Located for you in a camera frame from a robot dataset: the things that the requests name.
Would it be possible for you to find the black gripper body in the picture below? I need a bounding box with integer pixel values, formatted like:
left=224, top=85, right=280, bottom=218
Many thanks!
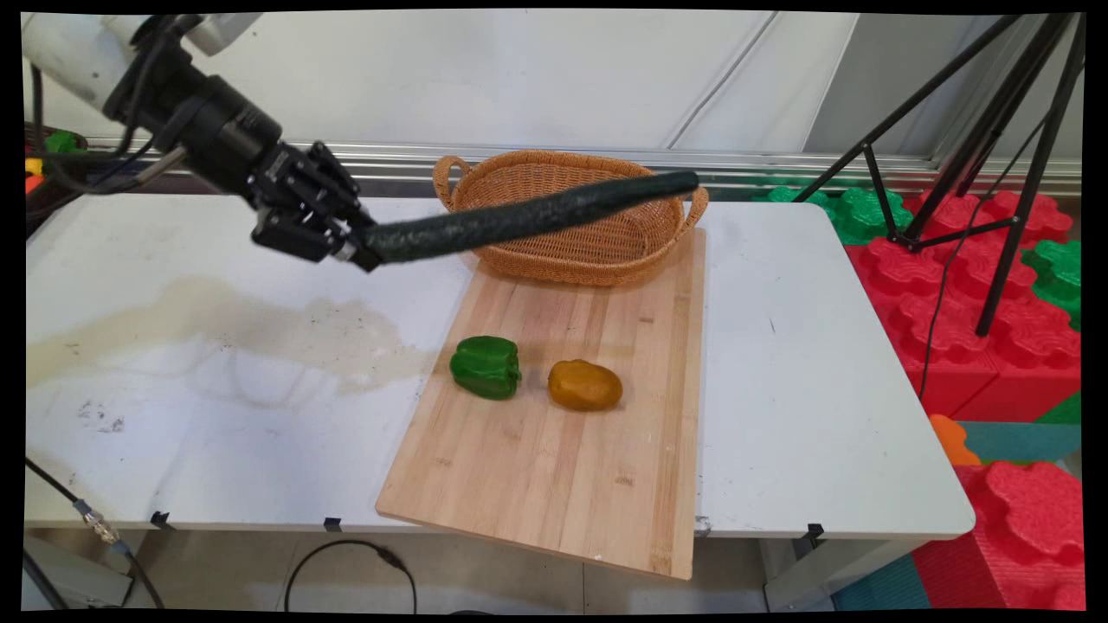
left=152, top=74, right=347, bottom=228

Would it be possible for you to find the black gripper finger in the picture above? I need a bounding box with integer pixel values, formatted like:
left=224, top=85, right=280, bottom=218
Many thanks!
left=252, top=206, right=383, bottom=273
left=305, top=141, right=377, bottom=229

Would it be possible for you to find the long dark green cucumber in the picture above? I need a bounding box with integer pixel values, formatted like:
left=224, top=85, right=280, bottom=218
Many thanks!
left=364, top=170, right=701, bottom=266

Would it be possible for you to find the green toy piece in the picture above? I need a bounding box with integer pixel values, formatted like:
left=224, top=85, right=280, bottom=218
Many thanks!
left=38, top=129, right=88, bottom=167

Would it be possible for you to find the green bell pepper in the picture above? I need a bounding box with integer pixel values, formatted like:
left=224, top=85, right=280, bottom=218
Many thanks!
left=448, top=336, right=523, bottom=401

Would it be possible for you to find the woven wicker basket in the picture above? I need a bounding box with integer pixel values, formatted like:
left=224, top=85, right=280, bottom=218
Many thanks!
left=432, top=150, right=710, bottom=288

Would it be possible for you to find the brown potato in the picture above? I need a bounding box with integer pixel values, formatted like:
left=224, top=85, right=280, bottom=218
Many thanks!
left=547, top=359, right=624, bottom=411

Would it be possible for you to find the wooden cutting board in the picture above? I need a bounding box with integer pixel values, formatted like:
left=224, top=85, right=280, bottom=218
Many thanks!
left=375, top=227, right=707, bottom=581

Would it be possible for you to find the green foam block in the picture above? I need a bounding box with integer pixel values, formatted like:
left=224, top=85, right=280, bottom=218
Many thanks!
left=1021, top=239, right=1083, bottom=331
left=751, top=185, right=915, bottom=247

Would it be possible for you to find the large red foam block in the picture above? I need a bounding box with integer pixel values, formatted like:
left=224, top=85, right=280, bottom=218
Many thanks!
left=844, top=189, right=1083, bottom=423

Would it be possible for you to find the orange foam piece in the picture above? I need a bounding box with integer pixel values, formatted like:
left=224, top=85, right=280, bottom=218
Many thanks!
left=929, top=414, right=984, bottom=467

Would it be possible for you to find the teal foam mat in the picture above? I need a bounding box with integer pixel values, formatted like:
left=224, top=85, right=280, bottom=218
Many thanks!
left=956, top=421, right=1082, bottom=465

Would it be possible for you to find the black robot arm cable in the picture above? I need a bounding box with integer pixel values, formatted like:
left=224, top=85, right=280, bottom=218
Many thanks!
left=26, top=17, right=204, bottom=217

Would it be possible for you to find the black looped cable with plug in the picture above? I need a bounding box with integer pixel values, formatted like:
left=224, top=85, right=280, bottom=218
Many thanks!
left=283, top=540, right=419, bottom=614

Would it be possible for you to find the black cable with metal connector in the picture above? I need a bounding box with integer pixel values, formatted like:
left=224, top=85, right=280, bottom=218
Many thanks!
left=24, top=457, right=165, bottom=609

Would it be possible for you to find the aluminium wall rail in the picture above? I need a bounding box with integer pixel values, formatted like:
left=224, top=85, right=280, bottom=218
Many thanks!
left=87, top=137, right=1083, bottom=196

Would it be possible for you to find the thin black tripod cable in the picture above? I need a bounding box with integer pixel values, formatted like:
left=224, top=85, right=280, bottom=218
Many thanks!
left=917, top=112, right=1050, bottom=404

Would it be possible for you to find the grey table leg frame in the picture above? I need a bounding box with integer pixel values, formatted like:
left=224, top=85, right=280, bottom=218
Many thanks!
left=760, top=536, right=920, bottom=613

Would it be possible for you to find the black camera tripod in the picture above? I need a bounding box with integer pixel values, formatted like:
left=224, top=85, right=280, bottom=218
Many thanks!
left=792, top=13, right=1086, bottom=338

